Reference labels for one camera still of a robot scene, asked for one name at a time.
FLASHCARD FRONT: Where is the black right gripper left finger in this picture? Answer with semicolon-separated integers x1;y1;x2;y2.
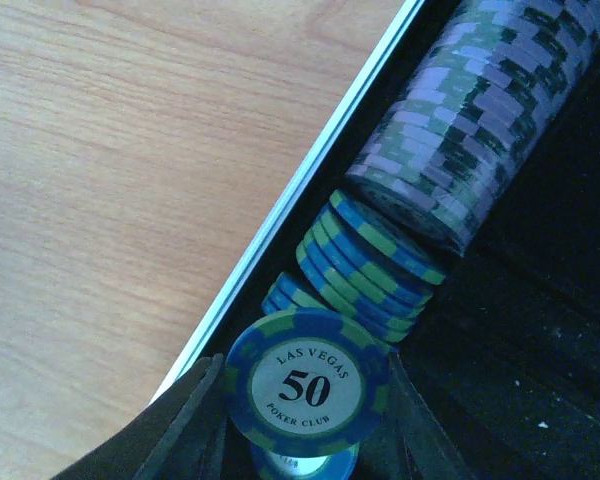
55;354;227;479

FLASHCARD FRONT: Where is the blue green chip stack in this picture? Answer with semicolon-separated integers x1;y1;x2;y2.
261;189;447;344

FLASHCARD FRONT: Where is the purple poker chip stack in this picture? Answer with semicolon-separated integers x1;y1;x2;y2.
346;1;600;254

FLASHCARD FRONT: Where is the blue white poker chip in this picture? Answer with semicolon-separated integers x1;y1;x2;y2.
223;308;390;457
250;444;360;480

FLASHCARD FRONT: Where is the aluminium poker case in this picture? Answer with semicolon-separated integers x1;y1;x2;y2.
150;0;600;480

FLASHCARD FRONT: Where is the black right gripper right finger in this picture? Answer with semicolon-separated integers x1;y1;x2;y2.
386;352;475;480

